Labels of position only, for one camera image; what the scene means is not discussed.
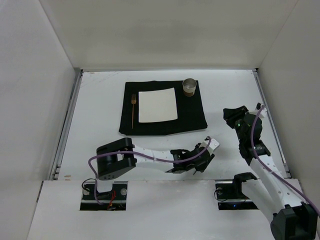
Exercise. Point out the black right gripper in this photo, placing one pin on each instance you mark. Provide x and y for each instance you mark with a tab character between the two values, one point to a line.
235	114

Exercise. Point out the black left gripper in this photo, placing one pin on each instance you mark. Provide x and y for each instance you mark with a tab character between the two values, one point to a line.
204	160

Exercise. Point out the black cloth placemat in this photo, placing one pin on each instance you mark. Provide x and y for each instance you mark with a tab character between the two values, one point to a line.
191	116

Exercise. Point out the silver metal cup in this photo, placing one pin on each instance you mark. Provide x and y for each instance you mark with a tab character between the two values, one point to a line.
189	86

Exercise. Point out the white square plate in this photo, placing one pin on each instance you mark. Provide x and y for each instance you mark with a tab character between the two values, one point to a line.
157	106

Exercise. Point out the copper fork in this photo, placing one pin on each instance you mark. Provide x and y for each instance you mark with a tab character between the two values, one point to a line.
133	103

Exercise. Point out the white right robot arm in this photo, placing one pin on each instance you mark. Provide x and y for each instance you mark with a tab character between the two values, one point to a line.
291	215

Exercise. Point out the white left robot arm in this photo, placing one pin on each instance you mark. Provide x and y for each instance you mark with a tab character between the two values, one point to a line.
121	156

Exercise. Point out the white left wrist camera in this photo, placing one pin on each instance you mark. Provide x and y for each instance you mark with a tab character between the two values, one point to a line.
210	144

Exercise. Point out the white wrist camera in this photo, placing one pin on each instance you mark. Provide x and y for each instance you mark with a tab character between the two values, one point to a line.
210	144
260	111

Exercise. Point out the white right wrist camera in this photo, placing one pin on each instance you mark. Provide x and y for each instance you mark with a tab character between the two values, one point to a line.
260	111

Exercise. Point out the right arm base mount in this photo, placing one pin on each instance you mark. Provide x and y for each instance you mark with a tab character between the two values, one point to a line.
229	200

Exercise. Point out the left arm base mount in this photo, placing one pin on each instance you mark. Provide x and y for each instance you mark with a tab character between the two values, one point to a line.
114	200

